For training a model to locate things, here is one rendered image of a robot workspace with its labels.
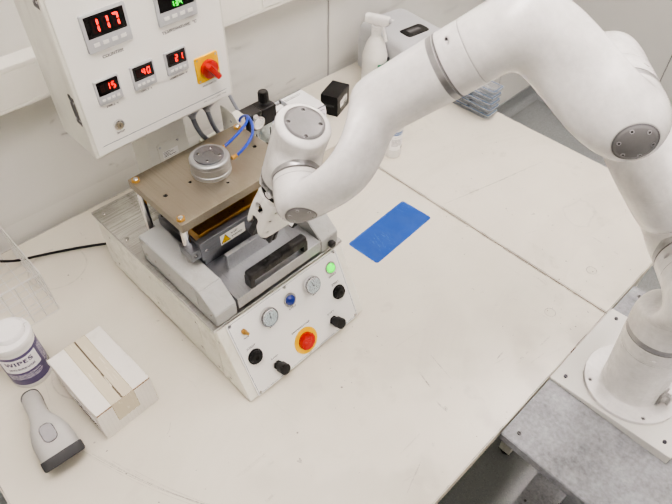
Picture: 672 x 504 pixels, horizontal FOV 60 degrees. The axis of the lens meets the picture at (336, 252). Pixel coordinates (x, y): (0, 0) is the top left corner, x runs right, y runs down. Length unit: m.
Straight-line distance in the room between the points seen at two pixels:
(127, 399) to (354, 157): 0.69
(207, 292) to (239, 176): 0.24
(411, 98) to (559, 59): 0.18
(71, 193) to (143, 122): 0.55
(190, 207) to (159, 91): 0.24
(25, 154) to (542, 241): 1.31
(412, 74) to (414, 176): 0.97
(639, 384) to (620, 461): 0.15
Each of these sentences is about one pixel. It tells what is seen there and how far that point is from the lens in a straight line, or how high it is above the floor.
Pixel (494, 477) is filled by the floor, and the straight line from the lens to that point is 2.07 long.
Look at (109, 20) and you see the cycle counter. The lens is 1.12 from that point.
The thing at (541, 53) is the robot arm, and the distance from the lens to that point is 0.77.
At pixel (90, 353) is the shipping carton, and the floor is 0.84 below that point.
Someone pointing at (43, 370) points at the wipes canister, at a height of 0.78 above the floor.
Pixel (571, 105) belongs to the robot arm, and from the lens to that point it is 0.78.
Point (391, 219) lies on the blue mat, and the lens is 1.60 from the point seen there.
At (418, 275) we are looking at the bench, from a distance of 1.47.
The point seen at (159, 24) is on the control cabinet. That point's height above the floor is 1.36.
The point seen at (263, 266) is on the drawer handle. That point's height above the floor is 1.01.
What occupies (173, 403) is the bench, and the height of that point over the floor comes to 0.75.
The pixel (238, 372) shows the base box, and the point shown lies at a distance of 1.22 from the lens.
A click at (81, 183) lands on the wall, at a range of 1.72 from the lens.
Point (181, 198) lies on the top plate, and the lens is 1.15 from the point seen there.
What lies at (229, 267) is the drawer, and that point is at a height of 0.98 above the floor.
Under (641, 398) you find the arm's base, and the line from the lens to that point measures 1.34.
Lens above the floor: 1.86
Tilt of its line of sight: 47 degrees down
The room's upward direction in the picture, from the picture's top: 1 degrees clockwise
